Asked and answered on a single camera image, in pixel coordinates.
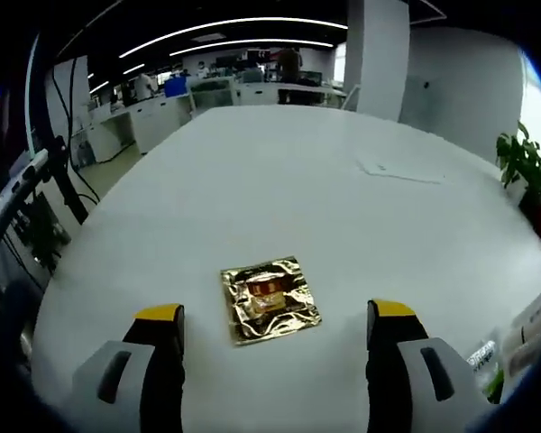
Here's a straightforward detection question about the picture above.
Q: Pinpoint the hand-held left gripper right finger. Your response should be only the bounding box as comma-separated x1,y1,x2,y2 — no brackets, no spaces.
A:
365,297,491,433

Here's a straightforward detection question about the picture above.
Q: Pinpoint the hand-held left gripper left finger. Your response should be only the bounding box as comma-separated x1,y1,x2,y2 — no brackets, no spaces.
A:
71,302,186,433

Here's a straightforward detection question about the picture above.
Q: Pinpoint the gold foil skincare sachet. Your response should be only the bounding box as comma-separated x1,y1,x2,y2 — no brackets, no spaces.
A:
219,255,324,347

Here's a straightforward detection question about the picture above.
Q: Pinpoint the large white skincare tube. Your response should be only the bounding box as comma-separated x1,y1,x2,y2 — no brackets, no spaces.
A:
500,288,541,380

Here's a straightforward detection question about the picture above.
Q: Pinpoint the row of white office desks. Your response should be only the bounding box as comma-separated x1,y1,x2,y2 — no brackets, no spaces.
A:
87,71,348,163

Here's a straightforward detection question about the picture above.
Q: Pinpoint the green potted plant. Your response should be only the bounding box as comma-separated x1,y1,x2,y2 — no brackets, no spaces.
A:
495,120,541,213

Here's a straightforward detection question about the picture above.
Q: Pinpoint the blue box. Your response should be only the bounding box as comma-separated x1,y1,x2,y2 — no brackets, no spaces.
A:
164,75,189,97

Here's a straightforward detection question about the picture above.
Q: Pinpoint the white square pillar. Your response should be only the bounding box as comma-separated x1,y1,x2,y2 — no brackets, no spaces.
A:
344,0,411,123

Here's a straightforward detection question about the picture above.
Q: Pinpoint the thin ceiling light strip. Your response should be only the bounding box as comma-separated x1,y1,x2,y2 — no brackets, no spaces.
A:
118,16,349,60
169,38,340,58

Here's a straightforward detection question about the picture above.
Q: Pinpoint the flush table cable cover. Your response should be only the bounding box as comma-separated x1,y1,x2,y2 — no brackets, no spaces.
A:
354,158,444,186

